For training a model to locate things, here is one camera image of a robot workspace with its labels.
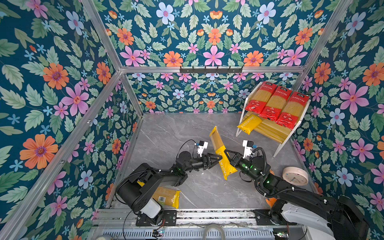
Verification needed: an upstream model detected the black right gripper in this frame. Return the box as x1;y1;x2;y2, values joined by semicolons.
224;149;260;185

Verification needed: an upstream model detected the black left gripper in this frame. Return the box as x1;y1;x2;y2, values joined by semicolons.
183;153;223;174

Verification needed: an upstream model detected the yellow pasta bag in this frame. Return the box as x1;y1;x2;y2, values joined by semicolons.
237;115;262;135
210;126;238;180
152;186;181;209

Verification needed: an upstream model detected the yellow pasta bag top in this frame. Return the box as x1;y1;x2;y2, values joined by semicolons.
237;115;262;135

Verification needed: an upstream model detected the yellow pasta bag bottom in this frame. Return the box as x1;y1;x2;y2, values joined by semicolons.
152;186;181;209

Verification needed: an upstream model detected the red spaghetti bag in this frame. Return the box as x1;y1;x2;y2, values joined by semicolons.
245;82;278;114
276;92;309;130
259;86;293;122

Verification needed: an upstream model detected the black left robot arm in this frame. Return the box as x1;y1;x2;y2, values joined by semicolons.
116;151;222;225

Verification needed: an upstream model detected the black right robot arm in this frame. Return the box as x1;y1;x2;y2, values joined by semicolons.
224;148;370;240

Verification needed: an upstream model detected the wooden two-tier shelf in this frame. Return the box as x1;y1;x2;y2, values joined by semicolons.
236;83;310;156

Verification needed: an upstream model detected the orange shark plush toy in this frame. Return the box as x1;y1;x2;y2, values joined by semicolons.
264;170;277;207

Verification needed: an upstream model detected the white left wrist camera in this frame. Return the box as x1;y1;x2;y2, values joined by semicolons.
197;141;208;157

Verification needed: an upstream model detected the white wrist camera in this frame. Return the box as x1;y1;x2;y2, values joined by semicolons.
242;140;254;159
197;141;208;157

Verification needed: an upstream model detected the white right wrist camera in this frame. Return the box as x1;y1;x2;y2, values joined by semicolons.
242;140;254;159

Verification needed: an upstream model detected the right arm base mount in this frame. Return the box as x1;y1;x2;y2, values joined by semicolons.
252;210;298;227

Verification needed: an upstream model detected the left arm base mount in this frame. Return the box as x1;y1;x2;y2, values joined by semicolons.
136;210;178;227

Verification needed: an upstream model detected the black hook rail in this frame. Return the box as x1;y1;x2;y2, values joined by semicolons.
179;66;243;75

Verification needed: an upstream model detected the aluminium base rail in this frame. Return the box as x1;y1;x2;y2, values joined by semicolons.
92;208;340;229

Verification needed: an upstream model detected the aluminium frame post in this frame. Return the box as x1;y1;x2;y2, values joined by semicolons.
82;0;143;119

